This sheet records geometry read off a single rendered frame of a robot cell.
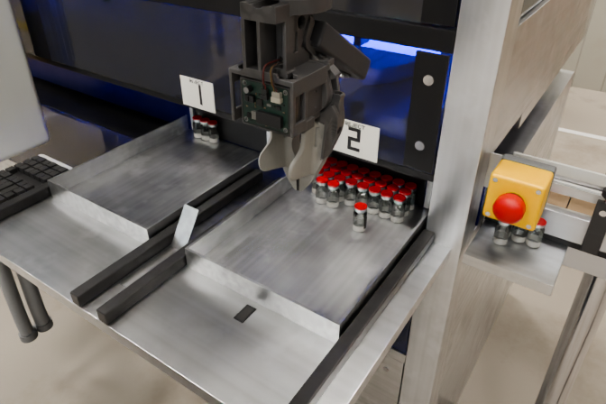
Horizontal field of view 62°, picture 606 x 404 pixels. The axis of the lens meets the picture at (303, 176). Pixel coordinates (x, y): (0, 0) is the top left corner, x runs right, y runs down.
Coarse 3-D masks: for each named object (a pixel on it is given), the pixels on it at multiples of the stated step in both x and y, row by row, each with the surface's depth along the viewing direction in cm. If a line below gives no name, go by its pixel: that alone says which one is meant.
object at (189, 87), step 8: (184, 80) 97; (192, 80) 95; (200, 80) 94; (184, 88) 98; (192, 88) 96; (208, 88) 94; (184, 96) 99; (192, 96) 97; (208, 96) 95; (184, 104) 100; (192, 104) 98; (208, 104) 96
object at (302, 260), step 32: (288, 192) 92; (224, 224) 79; (256, 224) 84; (288, 224) 84; (320, 224) 84; (352, 224) 84; (384, 224) 84; (416, 224) 84; (192, 256) 73; (224, 256) 77; (256, 256) 77; (288, 256) 77; (320, 256) 77; (352, 256) 77; (384, 256) 77; (256, 288) 67; (288, 288) 71; (320, 288) 71; (352, 288) 71; (320, 320) 62; (352, 320) 64
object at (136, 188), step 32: (160, 128) 108; (96, 160) 97; (128, 160) 103; (160, 160) 103; (192, 160) 103; (224, 160) 103; (256, 160) 96; (64, 192) 88; (96, 192) 92; (128, 192) 92; (160, 192) 92; (192, 192) 92; (128, 224) 80; (160, 224) 79
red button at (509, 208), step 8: (496, 200) 68; (504, 200) 67; (512, 200) 66; (520, 200) 67; (496, 208) 68; (504, 208) 67; (512, 208) 66; (520, 208) 66; (496, 216) 68; (504, 216) 67; (512, 216) 67; (520, 216) 66
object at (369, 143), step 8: (344, 120) 79; (344, 128) 80; (360, 128) 78; (368, 128) 78; (376, 128) 77; (344, 136) 81; (352, 136) 80; (368, 136) 78; (376, 136) 77; (336, 144) 82; (344, 144) 82; (352, 144) 81; (360, 144) 80; (368, 144) 79; (376, 144) 78; (344, 152) 82; (352, 152) 81; (360, 152) 80; (368, 152) 80; (376, 152) 79; (368, 160) 80; (376, 160) 79
